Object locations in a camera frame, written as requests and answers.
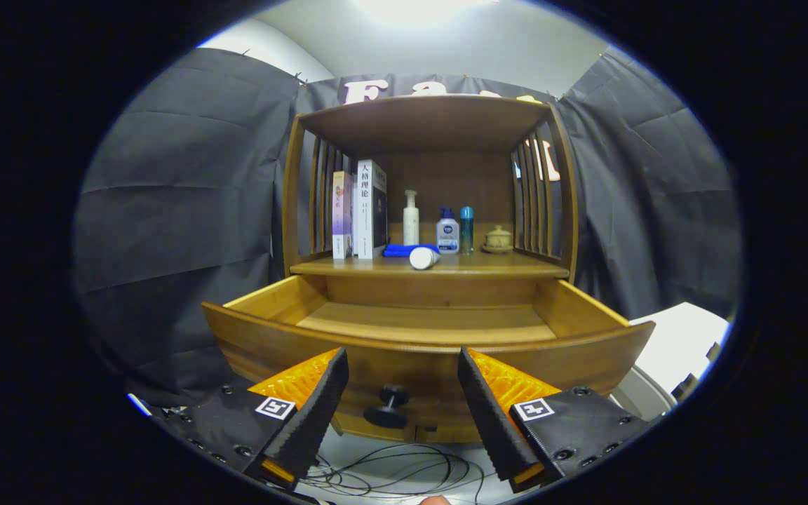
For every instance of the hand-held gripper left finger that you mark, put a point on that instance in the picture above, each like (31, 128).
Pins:
(316, 414)

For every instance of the white flat table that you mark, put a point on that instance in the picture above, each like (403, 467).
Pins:
(677, 337)

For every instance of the black drawer knob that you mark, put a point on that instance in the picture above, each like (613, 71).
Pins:
(386, 414)

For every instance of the white bottle blue pump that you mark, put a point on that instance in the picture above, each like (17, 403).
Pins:
(448, 235)

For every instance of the blue folded cloth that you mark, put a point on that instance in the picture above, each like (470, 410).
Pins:
(397, 250)

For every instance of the wooden drawer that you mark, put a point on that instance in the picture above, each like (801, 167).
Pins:
(411, 351)

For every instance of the purple book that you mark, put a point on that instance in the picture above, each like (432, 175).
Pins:
(341, 217)

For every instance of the slim teal bottle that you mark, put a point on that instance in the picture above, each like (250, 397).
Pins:
(467, 231)

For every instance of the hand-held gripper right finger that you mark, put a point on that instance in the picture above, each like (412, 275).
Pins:
(489, 414)

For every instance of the brown wooden cabinet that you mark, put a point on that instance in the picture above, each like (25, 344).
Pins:
(432, 123)

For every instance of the white green tube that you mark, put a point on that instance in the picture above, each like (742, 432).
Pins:
(421, 258)

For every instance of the grey grooved chair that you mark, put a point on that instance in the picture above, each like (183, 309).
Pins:
(646, 396)

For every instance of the thick white book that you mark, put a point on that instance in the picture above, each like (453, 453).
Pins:
(363, 210)

